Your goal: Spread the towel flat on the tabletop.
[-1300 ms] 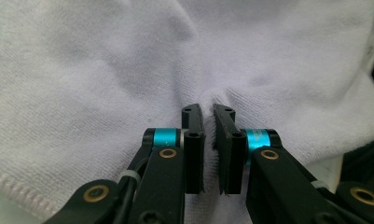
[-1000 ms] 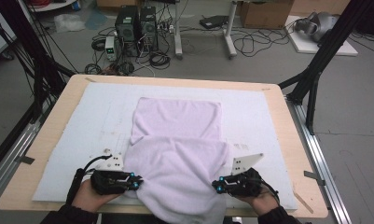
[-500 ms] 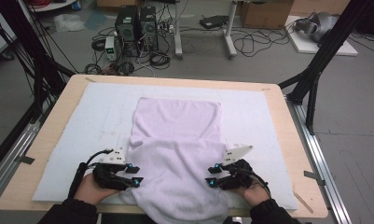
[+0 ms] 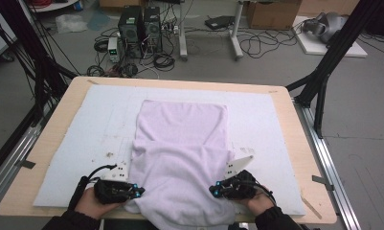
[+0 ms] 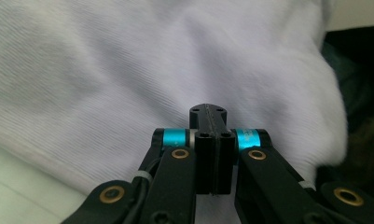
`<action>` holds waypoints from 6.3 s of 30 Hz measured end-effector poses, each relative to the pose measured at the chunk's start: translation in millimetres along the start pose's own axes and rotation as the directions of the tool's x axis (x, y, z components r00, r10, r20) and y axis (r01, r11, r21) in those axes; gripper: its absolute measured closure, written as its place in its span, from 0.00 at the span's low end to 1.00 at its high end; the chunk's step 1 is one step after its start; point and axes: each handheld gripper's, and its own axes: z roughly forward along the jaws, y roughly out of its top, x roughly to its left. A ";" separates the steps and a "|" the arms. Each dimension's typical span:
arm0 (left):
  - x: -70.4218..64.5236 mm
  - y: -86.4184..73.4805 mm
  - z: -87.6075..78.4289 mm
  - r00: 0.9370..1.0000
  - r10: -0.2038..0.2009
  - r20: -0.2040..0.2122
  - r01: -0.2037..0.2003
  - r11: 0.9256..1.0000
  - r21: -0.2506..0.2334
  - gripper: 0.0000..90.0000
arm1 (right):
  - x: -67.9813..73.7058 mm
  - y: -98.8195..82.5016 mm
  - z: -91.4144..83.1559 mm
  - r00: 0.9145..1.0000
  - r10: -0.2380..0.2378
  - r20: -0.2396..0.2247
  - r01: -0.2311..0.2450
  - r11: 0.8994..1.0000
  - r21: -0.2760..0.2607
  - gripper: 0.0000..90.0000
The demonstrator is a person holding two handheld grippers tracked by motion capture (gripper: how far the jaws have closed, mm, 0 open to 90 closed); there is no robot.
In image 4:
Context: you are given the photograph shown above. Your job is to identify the narrow black computer tower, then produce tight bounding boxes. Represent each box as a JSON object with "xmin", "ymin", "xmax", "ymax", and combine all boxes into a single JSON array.
[{"xmin": 143, "ymin": 6, "xmax": 164, "ymax": 54}]

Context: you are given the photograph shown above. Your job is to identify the grey tape piece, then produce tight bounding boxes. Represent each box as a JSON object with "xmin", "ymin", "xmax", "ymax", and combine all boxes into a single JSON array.
[{"xmin": 311, "ymin": 174, "xmax": 335, "ymax": 192}]

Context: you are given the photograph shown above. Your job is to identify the dark tape piece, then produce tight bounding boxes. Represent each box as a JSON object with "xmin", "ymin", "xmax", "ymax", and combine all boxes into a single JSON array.
[{"xmin": 14, "ymin": 158, "xmax": 37, "ymax": 170}]

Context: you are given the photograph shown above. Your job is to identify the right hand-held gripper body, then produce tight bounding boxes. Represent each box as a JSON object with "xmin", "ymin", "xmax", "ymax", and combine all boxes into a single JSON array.
[{"xmin": 221, "ymin": 155, "xmax": 261, "ymax": 201}]

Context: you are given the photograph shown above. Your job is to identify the black flat device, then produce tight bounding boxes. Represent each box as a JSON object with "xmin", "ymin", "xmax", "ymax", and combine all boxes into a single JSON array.
[{"xmin": 204, "ymin": 14, "xmax": 237, "ymax": 31}]

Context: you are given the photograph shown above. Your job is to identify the right hand-held gripper black cable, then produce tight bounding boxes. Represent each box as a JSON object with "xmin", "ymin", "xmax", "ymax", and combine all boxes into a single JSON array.
[{"xmin": 243, "ymin": 179, "xmax": 278, "ymax": 206}]

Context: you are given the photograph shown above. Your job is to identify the lilac towel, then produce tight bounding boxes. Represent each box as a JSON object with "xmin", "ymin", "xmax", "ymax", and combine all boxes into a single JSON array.
[{"xmin": 124, "ymin": 99, "xmax": 237, "ymax": 230}]

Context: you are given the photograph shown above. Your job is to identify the person's left hand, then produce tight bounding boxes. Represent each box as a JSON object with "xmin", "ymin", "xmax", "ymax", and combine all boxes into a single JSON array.
[{"xmin": 74, "ymin": 186, "xmax": 126, "ymax": 221}]

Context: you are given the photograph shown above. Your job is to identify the white desk leg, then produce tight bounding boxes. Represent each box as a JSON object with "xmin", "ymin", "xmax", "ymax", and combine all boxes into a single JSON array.
[
  {"xmin": 229, "ymin": 0, "xmax": 245, "ymax": 61},
  {"xmin": 177, "ymin": 0, "xmax": 190, "ymax": 62}
]

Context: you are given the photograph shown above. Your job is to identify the large cardboard box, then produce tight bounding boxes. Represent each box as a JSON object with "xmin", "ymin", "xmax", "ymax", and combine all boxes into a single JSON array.
[{"xmin": 246, "ymin": 0, "xmax": 304, "ymax": 31}]

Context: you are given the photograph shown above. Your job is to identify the flat cardboard box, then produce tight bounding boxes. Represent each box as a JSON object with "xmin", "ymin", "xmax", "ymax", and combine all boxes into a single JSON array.
[{"xmin": 98, "ymin": 0, "xmax": 149, "ymax": 11}]

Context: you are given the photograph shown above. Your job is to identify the tangled black floor cables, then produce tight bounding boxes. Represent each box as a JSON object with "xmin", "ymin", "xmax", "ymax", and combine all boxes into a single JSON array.
[{"xmin": 237, "ymin": 18, "xmax": 308, "ymax": 59}]

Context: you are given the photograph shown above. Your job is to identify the black frame stand with cables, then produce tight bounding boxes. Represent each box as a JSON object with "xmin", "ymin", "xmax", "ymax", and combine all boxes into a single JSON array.
[{"xmin": 0, "ymin": 0, "xmax": 79, "ymax": 127}]

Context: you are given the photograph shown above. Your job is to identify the person's right hand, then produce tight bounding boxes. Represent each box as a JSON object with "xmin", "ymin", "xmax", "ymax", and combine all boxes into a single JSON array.
[{"xmin": 236, "ymin": 188, "xmax": 276, "ymax": 217}]

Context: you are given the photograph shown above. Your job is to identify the white power strip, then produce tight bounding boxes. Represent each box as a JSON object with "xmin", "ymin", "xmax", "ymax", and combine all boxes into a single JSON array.
[{"xmin": 162, "ymin": 24, "xmax": 180, "ymax": 35}]

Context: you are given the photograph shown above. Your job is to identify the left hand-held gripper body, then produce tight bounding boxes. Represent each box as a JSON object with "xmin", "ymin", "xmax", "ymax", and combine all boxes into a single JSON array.
[{"xmin": 93, "ymin": 162, "xmax": 134, "ymax": 205}]

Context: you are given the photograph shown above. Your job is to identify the white floor board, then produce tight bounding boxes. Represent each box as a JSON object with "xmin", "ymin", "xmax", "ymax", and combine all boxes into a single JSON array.
[{"xmin": 292, "ymin": 15, "xmax": 369, "ymax": 58}]

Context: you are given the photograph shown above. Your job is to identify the grey rounded machine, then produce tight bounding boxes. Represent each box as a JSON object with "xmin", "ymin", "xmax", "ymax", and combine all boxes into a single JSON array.
[{"xmin": 302, "ymin": 11, "xmax": 349, "ymax": 44}]

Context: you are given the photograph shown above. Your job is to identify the white round table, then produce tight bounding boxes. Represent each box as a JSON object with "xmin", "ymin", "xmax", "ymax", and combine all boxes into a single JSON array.
[{"xmin": 26, "ymin": 0, "xmax": 80, "ymax": 13}]

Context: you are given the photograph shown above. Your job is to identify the white grid mat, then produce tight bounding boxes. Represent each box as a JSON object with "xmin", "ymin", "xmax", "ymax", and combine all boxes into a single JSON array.
[{"xmin": 33, "ymin": 83, "xmax": 306, "ymax": 217}]

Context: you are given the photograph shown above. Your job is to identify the coiled black cable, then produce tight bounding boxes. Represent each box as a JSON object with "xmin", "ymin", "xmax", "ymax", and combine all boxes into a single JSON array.
[{"xmin": 152, "ymin": 52, "xmax": 176, "ymax": 73}]

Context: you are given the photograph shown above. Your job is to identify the aluminium rail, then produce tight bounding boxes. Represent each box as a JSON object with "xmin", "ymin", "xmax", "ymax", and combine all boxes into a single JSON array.
[
  {"xmin": 293, "ymin": 100, "xmax": 363, "ymax": 230},
  {"xmin": 0, "ymin": 104, "xmax": 52, "ymax": 211}
]

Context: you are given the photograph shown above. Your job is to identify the white power supply box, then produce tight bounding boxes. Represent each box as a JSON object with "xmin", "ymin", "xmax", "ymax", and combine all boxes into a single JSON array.
[{"xmin": 107, "ymin": 36, "xmax": 122, "ymax": 64}]

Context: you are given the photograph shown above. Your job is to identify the wide black computer tower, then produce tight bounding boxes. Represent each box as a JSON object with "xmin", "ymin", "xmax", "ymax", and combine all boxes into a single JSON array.
[{"xmin": 117, "ymin": 5, "xmax": 146, "ymax": 59}]

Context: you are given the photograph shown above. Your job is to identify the clear plastic bag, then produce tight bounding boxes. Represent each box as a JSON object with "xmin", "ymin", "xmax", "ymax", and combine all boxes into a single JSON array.
[{"xmin": 55, "ymin": 13, "xmax": 89, "ymax": 35}]

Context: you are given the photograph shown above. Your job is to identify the teal floor sheet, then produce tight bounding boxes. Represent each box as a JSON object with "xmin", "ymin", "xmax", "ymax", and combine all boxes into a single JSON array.
[{"xmin": 86, "ymin": 9, "xmax": 112, "ymax": 33}]

